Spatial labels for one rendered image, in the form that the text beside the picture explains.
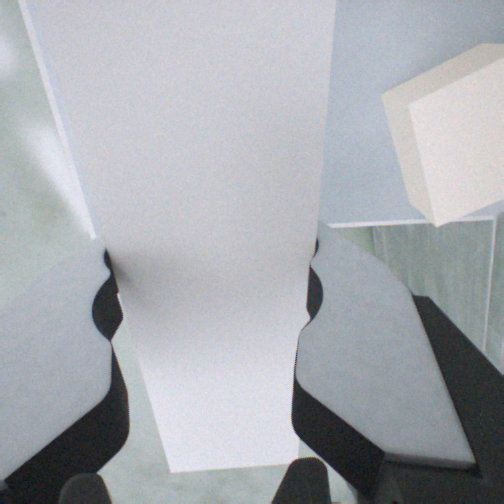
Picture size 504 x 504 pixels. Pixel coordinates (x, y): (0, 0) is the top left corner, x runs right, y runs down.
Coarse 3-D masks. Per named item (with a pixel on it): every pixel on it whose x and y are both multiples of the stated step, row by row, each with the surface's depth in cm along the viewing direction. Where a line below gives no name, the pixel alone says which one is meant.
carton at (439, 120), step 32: (448, 64) 39; (480, 64) 35; (384, 96) 41; (416, 96) 36; (448, 96) 35; (480, 96) 36; (416, 128) 37; (448, 128) 37; (480, 128) 37; (416, 160) 40; (448, 160) 39; (480, 160) 39; (416, 192) 45; (448, 192) 41; (480, 192) 41
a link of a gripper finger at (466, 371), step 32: (448, 320) 7; (448, 352) 7; (480, 352) 7; (448, 384) 6; (480, 384) 6; (480, 416) 6; (480, 448) 5; (384, 480) 5; (416, 480) 5; (448, 480) 5; (480, 480) 5
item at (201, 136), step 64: (64, 0) 7; (128, 0) 7; (192, 0) 7; (256, 0) 7; (320, 0) 7; (64, 64) 8; (128, 64) 8; (192, 64) 8; (256, 64) 8; (320, 64) 8; (128, 128) 8; (192, 128) 8; (256, 128) 9; (320, 128) 9; (128, 192) 9; (192, 192) 9; (256, 192) 9; (128, 256) 10; (192, 256) 10; (256, 256) 10; (128, 320) 11; (192, 320) 12; (256, 320) 12; (192, 384) 13; (256, 384) 14; (192, 448) 16; (256, 448) 16
